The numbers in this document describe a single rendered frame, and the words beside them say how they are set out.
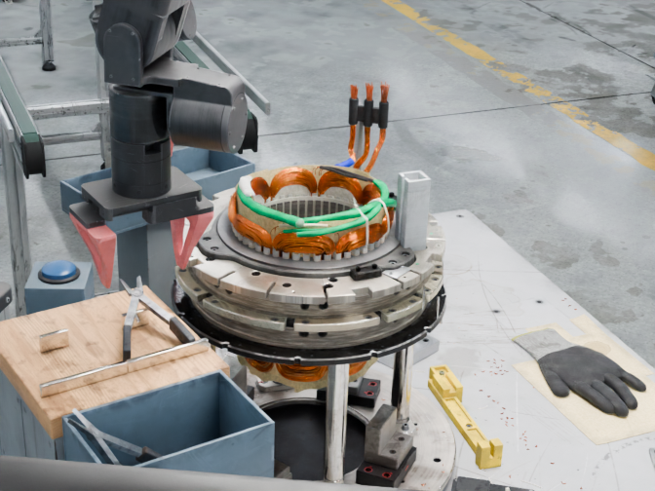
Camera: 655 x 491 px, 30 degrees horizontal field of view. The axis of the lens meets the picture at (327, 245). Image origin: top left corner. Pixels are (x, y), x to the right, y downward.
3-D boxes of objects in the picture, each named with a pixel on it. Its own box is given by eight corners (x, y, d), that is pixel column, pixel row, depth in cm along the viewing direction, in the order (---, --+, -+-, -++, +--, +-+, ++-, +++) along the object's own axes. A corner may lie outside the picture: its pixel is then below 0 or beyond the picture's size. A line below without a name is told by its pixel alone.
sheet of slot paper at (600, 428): (709, 420, 168) (709, 417, 168) (592, 447, 161) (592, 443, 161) (587, 316, 193) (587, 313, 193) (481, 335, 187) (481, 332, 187)
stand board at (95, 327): (230, 386, 124) (230, 365, 123) (52, 440, 115) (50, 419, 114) (146, 303, 139) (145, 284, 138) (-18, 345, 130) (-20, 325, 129)
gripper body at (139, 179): (204, 206, 120) (204, 135, 117) (107, 227, 115) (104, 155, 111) (173, 181, 125) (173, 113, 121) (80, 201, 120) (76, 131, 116)
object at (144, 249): (211, 311, 191) (210, 140, 179) (254, 338, 184) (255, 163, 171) (72, 362, 176) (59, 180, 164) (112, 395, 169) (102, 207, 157)
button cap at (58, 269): (78, 265, 148) (78, 258, 148) (73, 281, 145) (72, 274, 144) (45, 265, 148) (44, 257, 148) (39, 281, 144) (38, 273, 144)
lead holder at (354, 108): (389, 129, 150) (390, 102, 148) (359, 132, 148) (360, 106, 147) (375, 118, 153) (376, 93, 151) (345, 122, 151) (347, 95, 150)
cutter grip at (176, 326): (195, 349, 126) (196, 337, 125) (188, 352, 125) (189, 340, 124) (174, 326, 128) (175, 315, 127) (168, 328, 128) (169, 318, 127)
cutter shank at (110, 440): (137, 451, 118) (141, 447, 118) (138, 457, 117) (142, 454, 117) (88, 431, 114) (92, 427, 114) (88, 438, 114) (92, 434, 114)
